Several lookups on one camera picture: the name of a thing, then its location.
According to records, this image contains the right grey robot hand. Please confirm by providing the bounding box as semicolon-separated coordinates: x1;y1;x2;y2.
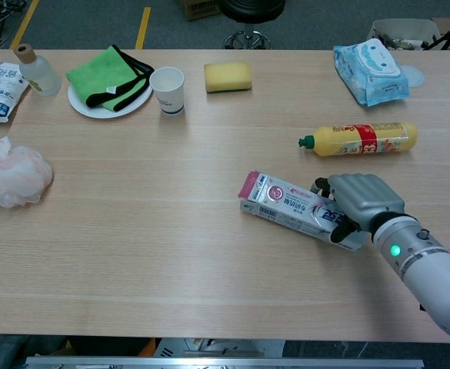
310;173;407;244

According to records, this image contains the white pink toothpaste box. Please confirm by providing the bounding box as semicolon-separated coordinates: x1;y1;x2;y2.
238;170;368;253

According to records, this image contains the yellow bottle green cap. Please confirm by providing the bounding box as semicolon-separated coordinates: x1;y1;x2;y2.
298;121;419;158

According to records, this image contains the blue wet wipes pack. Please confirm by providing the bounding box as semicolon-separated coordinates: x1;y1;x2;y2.
332;38;411;108

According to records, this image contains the round clear table grommet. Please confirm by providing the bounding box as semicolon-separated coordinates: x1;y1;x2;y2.
399;65;427;88

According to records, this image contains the white bin with clutter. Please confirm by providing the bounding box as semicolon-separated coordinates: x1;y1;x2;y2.
367;18;443;52

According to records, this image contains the yellow sponge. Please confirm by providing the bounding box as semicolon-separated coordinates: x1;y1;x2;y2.
203;61;253;94

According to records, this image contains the black stool with chrome base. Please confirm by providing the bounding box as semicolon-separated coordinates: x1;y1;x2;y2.
217;0;287;51

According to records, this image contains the white paper cup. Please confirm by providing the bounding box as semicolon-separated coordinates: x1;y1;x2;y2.
149;66;185;116

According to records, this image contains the white round plate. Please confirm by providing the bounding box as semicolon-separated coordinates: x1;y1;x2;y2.
67;81;153;120

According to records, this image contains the green black-edged microfiber cloth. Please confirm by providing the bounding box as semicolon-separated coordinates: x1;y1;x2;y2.
65;44;155;113

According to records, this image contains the clear bottle with wooden cap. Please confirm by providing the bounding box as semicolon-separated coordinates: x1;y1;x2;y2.
13;43;63;97

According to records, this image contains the pale pink bath pouf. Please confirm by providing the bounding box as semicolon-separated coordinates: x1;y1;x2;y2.
0;135;55;209

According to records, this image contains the silver metal rail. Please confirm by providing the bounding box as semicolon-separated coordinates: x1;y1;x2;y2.
24;356;425;369

